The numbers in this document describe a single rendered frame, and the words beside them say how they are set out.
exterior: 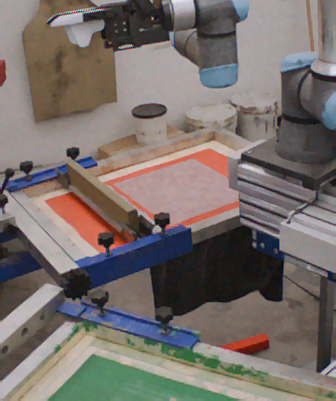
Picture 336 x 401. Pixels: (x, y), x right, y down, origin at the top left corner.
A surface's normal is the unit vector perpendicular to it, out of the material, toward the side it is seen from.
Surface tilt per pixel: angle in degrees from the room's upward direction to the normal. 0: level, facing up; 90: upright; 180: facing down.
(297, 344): 0
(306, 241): 90
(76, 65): 90
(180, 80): 90
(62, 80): 89
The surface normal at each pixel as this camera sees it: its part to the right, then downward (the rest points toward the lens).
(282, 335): -0.07, -0.90
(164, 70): 0.51, 0.33
